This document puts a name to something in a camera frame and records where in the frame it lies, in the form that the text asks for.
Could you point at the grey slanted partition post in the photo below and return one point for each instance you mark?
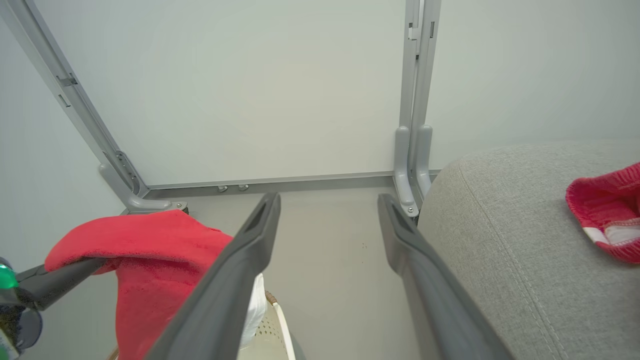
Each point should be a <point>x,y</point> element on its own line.
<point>65,85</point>

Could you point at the grey partition bottom rail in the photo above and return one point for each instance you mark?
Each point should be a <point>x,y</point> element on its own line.
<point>280,181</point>

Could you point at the white cloth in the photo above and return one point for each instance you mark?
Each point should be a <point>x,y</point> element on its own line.
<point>256,310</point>

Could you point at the red garment with white stripes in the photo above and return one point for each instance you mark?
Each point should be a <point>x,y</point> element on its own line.
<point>605,210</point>

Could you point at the grey curved partition foot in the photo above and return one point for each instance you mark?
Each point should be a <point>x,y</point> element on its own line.
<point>401,170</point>

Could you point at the plain red garment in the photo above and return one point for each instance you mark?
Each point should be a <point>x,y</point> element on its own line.
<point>150,260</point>

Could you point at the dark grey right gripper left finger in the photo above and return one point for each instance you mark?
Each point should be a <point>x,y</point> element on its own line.
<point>225,290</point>

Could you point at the white laundry basket brown rim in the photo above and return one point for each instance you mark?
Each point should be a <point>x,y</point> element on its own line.
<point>270,335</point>

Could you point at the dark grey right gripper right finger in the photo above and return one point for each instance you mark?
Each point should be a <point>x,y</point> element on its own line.
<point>435,300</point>

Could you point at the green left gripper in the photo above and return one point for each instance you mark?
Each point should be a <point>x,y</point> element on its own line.
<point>12,320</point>

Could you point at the grey double partition post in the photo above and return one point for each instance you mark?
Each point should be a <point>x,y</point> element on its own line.
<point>420,60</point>

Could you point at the grey fabric sofa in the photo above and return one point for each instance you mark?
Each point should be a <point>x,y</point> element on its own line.
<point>510,250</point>

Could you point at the grey long partition foot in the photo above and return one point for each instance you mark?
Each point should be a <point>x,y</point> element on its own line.
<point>145,202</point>

